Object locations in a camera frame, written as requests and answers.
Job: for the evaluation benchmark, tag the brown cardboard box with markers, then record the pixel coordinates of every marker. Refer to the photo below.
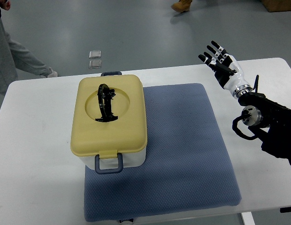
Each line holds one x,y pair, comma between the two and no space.
277,5

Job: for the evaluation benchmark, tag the upper silver floor plate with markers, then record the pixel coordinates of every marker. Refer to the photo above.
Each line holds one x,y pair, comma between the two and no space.
95,54

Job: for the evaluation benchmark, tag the black table bracket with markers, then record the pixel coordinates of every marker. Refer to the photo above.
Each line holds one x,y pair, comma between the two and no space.
285,210

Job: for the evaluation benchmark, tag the person in grey trousers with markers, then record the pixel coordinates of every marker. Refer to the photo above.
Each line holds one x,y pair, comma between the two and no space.
14,55

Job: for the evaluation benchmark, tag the tan work boot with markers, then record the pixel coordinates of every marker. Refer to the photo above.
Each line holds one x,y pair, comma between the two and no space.
182,6

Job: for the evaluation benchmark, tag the yellow box lid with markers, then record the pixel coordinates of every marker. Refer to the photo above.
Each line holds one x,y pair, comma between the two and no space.
109,119

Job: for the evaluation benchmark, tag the white table leg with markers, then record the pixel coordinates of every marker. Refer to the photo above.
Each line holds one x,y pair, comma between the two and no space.
247,218

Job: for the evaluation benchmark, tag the white storage box base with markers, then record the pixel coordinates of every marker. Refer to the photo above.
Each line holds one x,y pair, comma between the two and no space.
129,160

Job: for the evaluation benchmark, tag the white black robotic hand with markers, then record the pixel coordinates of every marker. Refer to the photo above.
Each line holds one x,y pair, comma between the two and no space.
227,70

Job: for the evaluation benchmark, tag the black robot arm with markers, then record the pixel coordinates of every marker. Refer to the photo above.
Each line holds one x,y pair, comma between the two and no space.
266,120

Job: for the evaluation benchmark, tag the blue padded mat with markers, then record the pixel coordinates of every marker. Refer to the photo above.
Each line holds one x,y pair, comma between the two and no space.
187,166

